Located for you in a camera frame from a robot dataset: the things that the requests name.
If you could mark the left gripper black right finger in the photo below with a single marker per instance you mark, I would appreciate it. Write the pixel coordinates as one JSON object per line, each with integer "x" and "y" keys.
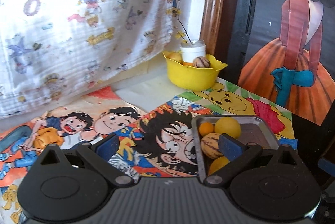
{"x": 239, "y": 156}

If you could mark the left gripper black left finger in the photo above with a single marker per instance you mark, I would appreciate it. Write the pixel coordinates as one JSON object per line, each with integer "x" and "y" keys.
{"x": 96, "y": 157}

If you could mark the large yellow lemon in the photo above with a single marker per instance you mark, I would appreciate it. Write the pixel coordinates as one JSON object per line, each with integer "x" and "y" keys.
{"x": 228, "y": 125}

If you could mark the yellow round fruit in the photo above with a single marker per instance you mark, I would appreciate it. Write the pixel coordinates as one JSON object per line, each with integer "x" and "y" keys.
{"x": 217, "y": 164}

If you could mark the silver metal tray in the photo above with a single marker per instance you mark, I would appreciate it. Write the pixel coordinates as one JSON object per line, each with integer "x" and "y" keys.
{"x": 253, "y": 129}

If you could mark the striped pepino melon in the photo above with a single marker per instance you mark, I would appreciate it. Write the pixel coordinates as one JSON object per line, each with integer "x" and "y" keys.
{"x": 210, "y": 146}

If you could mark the small tangerine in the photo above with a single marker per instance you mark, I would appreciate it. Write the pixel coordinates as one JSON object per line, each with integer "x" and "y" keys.
{"x": 206, "y": 128}

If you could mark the colourful cartoon table mat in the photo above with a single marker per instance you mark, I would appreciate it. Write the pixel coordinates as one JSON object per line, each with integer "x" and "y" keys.
{"x": 159, "y": 143}

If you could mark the yellow plastic bowl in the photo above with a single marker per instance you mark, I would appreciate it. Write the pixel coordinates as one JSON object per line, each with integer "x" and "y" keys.
{"x": 193, "y": 78}

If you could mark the striped fruit in bowl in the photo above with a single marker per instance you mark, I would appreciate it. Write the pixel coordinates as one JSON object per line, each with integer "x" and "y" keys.
{"x": 201, "y": 62}

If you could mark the girl painting poster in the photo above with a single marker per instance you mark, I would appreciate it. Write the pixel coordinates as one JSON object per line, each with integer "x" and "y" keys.
{"x": 288, "y": 70}

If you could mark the yellow fruit in bowl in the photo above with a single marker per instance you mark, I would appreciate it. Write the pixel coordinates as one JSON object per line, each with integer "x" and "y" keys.
{"x": 175, "y": 56}

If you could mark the white printed curtain cloth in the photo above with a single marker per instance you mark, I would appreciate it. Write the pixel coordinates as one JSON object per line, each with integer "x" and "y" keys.
{"x": 53, "y": 49}

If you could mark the wooden door frame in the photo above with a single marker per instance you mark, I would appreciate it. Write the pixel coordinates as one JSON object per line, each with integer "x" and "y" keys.
{"x": 214, "y": 1}

